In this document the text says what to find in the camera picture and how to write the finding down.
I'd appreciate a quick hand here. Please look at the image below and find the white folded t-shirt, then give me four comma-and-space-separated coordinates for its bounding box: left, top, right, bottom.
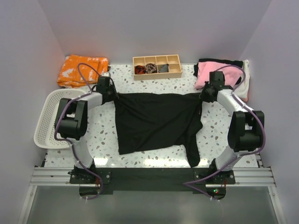
235, 59, 250, 102

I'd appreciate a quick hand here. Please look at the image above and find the black t-shirt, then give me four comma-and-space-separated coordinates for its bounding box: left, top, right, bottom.
114, 93, 203, 168
193, 58, 243, 77

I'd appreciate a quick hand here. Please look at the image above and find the black mounting base plate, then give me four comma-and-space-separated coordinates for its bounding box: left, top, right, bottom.
68, 168, 235, 196

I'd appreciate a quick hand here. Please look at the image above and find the pink folded t-shirt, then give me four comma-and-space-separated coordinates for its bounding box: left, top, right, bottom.
194, 62, 243, 89

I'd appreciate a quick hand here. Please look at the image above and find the orange white folded cloth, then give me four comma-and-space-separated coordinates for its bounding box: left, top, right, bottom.
57, 55, 109, 88

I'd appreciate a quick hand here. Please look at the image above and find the wooden compartment tray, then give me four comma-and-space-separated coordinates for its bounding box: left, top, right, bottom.
133, 55, 182, 81

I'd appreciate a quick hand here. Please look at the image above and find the orange black rolled sock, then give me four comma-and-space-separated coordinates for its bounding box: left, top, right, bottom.
134, 65, 146, 75

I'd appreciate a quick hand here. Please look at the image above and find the white plastic perforated basket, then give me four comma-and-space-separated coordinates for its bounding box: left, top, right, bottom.
33, 89, 85, 150

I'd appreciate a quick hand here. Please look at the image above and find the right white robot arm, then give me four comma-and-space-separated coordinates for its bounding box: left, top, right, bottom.
199, 71, 266, 183

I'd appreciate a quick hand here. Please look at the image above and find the brown patterned rolled sock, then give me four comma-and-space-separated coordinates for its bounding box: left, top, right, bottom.
145, 63, 157, 74

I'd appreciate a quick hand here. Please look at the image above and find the black folded t-shirt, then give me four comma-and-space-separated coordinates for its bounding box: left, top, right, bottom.
193, 58, 243, 77

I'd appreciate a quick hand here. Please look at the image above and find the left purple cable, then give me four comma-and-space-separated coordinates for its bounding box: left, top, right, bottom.
53, 62, 105, 200

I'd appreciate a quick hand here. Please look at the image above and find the grey folded sock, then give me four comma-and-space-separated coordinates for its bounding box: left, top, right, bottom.
158, 64, 169, 73

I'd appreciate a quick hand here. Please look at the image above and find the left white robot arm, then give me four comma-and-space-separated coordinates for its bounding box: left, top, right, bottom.
54, 76, 118, 183

